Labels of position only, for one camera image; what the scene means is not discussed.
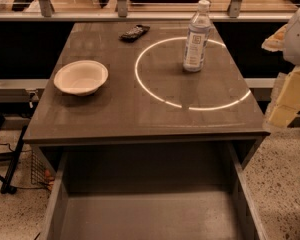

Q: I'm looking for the white paper bowl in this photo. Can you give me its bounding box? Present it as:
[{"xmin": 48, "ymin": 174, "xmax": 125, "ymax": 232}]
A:
[{"xmin": 54, "ymin": 60, "xmax": 108, "ymax": 96}]

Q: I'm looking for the grey drawer cabinet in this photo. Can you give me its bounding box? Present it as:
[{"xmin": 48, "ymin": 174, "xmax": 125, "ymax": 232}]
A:
[{"xmin": 25, "ymin": 21, "xmax": 266, "ymax": 180}]

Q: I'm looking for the black stand with cable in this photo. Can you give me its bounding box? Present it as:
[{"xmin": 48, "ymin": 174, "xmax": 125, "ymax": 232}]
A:
[{"xmin": 0, "ymin": 126, "xmax": 27, "ymax": 194}]

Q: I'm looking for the wire mesh basket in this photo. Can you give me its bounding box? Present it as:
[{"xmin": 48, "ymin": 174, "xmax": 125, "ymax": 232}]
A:
[{"xmin": 31, "ymin": 152, "xmax": 55, "ymax": 191}]

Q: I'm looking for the black remote control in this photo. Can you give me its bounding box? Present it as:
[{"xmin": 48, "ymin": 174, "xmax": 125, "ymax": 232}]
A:
[{"xmin": 119, "ymin": 25, "xmax": 150, "ymax": 43}]

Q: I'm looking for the open grey top drawer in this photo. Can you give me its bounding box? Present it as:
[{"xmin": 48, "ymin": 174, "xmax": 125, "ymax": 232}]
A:
[{"xmin": 40, "ymin": 141, "xmax": 267, "ymax": 240}]

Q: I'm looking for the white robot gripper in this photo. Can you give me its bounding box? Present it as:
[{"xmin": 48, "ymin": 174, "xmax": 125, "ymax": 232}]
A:
[{"xmin": 261, "ymin": 8, "xmax": 300, "ymax": 128}]

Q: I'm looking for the clear blue-label plastic bottle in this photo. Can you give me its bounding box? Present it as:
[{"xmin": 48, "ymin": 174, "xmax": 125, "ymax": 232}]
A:
[{"xmin": 183, "ymin": 0, "xmax": 211, "ymax": 72}]

